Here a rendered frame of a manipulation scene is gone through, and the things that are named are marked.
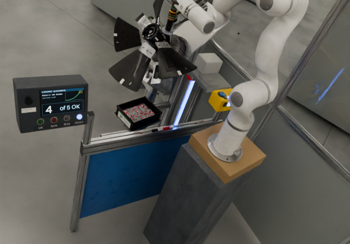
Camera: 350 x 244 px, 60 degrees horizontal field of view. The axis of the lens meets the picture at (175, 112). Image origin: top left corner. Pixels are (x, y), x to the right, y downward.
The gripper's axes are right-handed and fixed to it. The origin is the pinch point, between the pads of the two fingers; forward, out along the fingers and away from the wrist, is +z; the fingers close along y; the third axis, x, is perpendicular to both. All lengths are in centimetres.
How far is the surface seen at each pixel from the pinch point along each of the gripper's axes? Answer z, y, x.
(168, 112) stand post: 10, 32, -100
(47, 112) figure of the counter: -43, -73, -32
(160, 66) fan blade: -16.7, -9.0, -32.9
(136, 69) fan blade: -0.2, -13.3, -46.5
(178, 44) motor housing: 3.1, 13.3, -31.3
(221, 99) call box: -40, 22, -40
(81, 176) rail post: -40, -54, -86
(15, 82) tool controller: -34, -83, -24
